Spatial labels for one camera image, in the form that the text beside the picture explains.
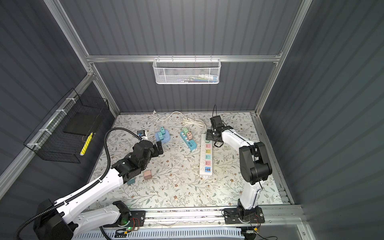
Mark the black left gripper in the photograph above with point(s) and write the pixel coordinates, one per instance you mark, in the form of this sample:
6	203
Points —
155	152

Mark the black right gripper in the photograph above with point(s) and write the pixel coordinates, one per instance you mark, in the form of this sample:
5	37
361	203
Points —
209	135

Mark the long white power strip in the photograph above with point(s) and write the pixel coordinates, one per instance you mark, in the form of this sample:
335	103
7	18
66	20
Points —
206	159

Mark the pink plug adapter cube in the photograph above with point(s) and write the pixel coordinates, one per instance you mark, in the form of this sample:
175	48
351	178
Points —
189	136
147	175

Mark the teal blue power strip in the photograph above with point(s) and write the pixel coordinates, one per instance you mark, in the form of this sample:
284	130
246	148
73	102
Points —
191	144

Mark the teal plug adapter cube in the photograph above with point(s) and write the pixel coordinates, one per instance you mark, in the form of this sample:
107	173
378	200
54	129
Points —
162	129
160	136
131	182

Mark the light blue round power strip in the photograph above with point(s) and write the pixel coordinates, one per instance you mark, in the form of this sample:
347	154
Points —
166	139

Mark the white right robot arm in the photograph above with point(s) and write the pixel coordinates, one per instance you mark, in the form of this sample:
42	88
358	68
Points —
255	166

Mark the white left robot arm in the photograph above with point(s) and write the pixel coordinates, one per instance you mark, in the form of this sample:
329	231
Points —
67	217

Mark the yellow marker in basket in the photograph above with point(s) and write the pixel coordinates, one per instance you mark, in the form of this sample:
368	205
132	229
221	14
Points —
86	144

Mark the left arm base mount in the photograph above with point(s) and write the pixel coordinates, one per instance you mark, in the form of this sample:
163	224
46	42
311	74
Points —
135	219

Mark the black wire side basket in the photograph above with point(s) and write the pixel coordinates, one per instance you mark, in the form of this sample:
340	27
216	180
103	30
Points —
62	136

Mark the white wire wall basket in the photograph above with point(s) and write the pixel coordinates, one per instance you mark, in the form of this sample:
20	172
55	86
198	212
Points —
187	72

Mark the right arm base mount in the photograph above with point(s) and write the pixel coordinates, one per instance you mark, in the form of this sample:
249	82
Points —
240	216

